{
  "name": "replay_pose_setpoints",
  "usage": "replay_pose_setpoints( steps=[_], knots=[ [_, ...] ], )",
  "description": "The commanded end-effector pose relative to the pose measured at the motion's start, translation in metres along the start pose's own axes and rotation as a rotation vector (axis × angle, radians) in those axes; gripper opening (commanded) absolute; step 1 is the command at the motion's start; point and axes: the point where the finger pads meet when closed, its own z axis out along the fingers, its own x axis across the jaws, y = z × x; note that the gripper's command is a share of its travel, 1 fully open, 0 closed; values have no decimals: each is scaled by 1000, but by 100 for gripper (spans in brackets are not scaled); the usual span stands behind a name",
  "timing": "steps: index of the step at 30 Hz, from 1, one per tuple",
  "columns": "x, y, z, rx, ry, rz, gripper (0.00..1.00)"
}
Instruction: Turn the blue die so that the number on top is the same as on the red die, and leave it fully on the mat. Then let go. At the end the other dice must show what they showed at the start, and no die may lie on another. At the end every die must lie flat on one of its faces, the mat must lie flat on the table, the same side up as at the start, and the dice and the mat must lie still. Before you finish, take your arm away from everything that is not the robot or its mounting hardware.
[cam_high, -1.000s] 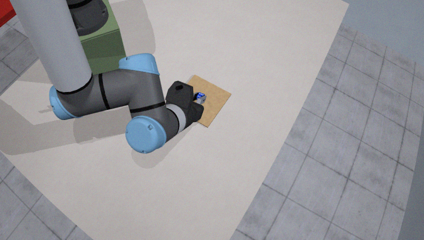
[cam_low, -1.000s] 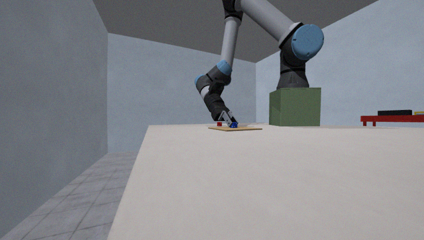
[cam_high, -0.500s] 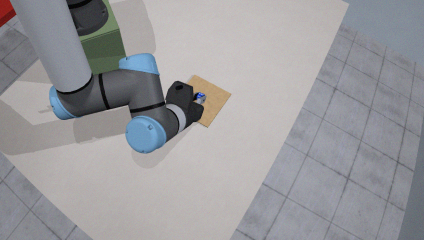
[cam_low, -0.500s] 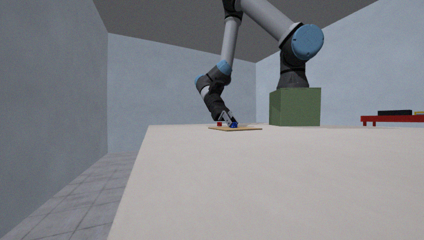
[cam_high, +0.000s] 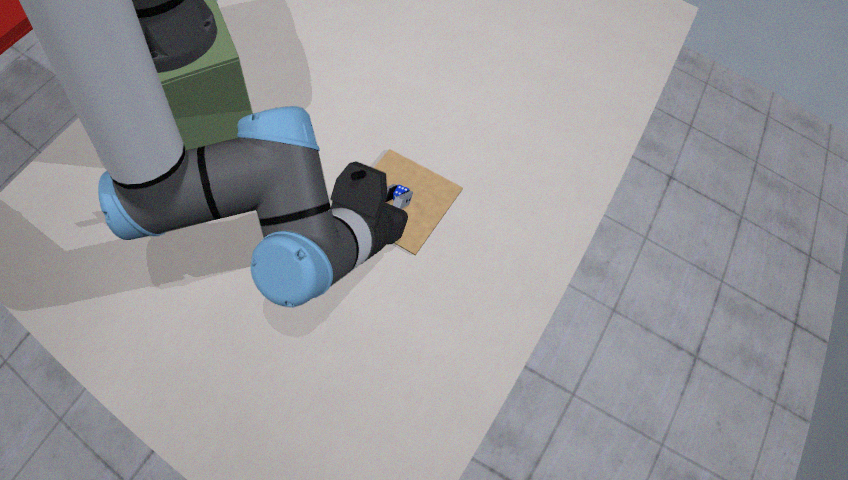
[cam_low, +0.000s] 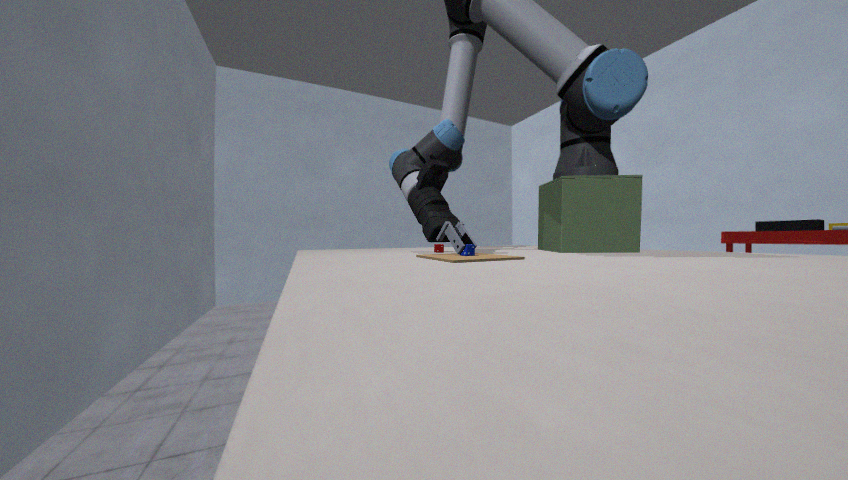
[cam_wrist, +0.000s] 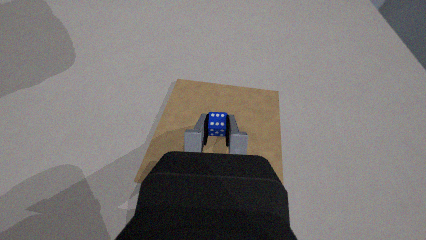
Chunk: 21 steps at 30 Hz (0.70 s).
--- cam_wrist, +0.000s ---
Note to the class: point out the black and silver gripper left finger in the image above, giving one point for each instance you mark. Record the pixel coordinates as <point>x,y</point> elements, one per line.
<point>196,138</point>

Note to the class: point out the tan square mat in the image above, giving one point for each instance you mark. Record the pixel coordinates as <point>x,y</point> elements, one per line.
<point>256,112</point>

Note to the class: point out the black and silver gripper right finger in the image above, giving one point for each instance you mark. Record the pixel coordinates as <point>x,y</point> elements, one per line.
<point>236,141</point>

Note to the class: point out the blue die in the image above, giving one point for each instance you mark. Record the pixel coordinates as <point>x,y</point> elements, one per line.
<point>217,124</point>

